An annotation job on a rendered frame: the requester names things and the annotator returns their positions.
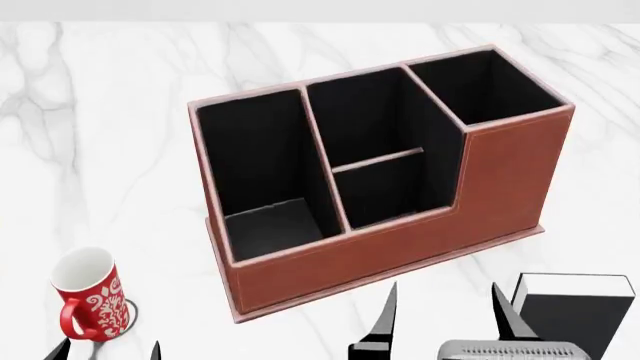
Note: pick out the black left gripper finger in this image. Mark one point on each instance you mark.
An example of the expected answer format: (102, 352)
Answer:
(57, 352)
(155, 352)

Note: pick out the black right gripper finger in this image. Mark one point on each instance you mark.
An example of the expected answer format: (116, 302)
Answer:
(510, 322)
(380, 337)

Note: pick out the black hardcover book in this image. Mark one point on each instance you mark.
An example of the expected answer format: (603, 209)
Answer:
(575, 318)

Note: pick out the brown leather desk caddy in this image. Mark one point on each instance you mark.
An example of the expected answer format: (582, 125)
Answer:
(410, 255)

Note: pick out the red patterned ceramic mug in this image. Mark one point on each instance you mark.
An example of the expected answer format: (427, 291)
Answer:
(100, 300)

